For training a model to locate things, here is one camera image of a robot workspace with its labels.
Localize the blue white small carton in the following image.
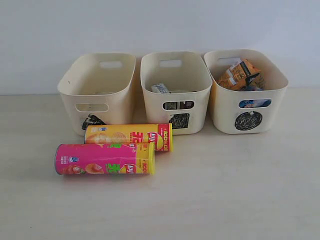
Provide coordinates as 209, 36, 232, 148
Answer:
151, 83, 171, 94

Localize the purple small box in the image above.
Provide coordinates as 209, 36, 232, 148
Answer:
179, 101, 195, 110

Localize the pink chips can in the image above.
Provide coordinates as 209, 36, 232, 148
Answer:
54, 142, 155, 175

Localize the light blue snack bag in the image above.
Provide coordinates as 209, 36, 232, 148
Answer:
238, 99, 272, 109

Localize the orange snack bag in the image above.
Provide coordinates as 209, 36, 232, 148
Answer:
216, 59, 262, 91

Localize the black snack bag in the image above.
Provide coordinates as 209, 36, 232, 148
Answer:
240, 74, 265, 92

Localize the yellow chips can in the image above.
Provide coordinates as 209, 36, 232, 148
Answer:
84, 123, 173, 152

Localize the cream middle plastic bin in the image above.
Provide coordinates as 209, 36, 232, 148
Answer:
140, 51, 213, 135

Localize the cream plastic bin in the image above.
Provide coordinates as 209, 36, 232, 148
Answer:
57, 53, 136, 136
203, 49, 289, 134
140, 51, 213, 135

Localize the cream left plastic bin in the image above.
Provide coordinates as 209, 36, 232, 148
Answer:
57, 53, 136, 136

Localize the cream right plastic bin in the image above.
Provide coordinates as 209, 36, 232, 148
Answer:
203, 49, 289, 134

